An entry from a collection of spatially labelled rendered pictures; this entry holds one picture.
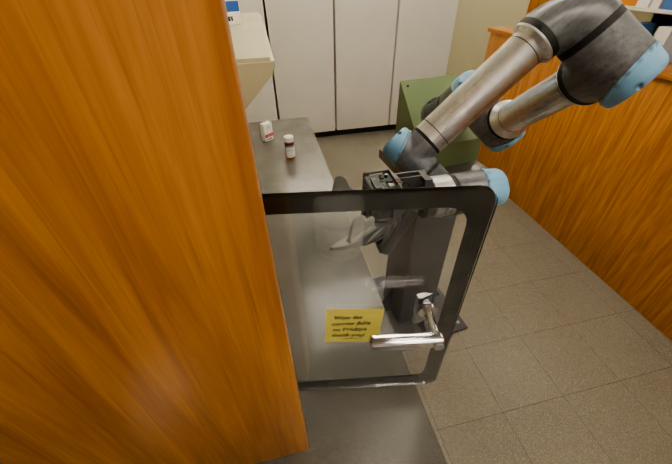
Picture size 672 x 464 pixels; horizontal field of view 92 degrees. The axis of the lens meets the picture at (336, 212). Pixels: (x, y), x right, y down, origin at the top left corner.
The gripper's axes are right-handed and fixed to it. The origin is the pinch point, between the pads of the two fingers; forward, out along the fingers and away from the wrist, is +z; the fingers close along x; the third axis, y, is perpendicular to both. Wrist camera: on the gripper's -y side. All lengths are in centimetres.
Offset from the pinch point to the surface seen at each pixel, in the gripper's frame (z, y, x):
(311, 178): -5, -26, -57
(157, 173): 13.4, 27.3, 26.0
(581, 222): -177, -98, -79
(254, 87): 7.0, 29.6, 18.0
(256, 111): 20, -83, -293
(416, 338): -7.1, 1.4, 26.0
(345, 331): 0.3, -3.3, 20.3
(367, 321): -2.6, -1.2, 20.8
